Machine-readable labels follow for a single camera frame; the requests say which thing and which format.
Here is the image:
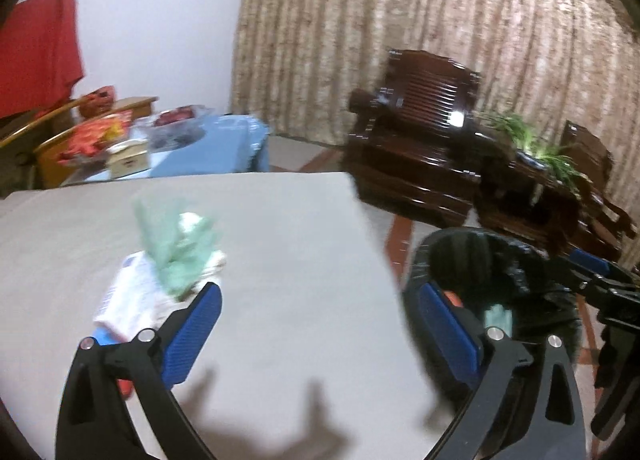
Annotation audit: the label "green rubber glove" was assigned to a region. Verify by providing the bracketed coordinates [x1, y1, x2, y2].
[134, 197, 191, 300]
[484, 304, 513, 337]

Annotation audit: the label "white alcohol pads box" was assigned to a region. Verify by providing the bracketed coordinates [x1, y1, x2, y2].
[93, 251, 160, 342]

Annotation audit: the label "orange foam mesh net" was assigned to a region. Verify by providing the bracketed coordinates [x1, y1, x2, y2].
[444, 290, 465, 309]

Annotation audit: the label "black lined trash bin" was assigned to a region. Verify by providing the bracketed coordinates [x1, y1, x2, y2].
[401, 226, 584, 456]

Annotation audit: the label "blue tube with white cap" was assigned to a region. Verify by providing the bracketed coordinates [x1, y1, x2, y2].
[92, 327, 122, 346]

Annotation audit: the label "green potted plant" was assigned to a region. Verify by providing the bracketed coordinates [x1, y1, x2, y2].
[483, 110, 582, 193]

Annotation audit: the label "green rubber glove on table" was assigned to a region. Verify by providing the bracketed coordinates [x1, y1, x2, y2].
[134, 197, 191, 300]

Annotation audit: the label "dark wooden armchair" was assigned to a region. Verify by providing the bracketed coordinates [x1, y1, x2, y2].
[342, 50, 480, 226]

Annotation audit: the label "beige patterned curtain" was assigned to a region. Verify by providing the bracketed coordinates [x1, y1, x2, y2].
[231, 0, 639, 213]

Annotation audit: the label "yellow wooden chair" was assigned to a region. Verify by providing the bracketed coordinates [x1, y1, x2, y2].
[0, 95, 161, 191]

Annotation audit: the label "cream tissue box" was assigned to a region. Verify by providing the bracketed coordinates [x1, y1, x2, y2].
[106, 139, 150, 180]

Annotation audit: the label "red snack packages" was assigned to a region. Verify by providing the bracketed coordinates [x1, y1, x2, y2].
[58, 109, 132, 165]

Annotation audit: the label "glass fruit bowl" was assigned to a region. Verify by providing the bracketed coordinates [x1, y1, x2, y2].
[134, 105, 213, 151]

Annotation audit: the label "blue tablecloth side table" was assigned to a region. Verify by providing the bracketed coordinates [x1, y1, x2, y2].
[119, 115, 270, 181]

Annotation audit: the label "red crumpled bag on cabinet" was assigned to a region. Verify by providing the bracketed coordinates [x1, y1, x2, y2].
[78, 86, 115, 119]

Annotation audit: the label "red cloth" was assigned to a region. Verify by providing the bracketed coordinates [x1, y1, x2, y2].
[0, 0, 84, 118]

